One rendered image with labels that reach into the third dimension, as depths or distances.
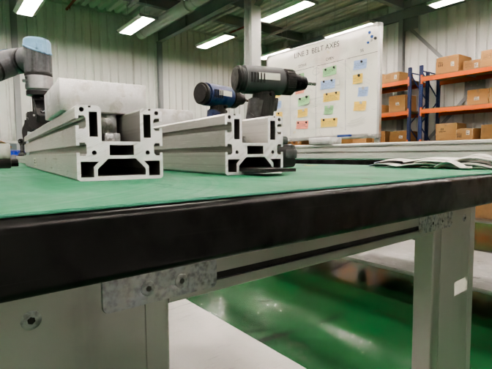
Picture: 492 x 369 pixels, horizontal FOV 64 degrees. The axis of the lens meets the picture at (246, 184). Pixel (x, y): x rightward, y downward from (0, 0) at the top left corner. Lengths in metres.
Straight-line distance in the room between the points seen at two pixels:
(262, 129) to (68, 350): 0.39
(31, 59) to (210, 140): 0.84
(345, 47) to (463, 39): 8.19
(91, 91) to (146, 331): 0.32
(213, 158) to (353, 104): 3.34
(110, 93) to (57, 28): 12.59
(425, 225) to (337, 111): 3.33
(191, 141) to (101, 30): 12.91
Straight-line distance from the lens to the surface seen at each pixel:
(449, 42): 12.18
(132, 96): 0.57
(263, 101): 0.86
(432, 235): 0.72
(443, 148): 2.02
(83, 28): 13.38
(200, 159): 0.60
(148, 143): 0.49
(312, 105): 4.19
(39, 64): 1.32
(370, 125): 3.74
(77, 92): 0.55
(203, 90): 1.04
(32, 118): 1.31
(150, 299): 0.36
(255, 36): 9.69
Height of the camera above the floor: 0.81
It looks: 4 degrees down
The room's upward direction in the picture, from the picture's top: straight up
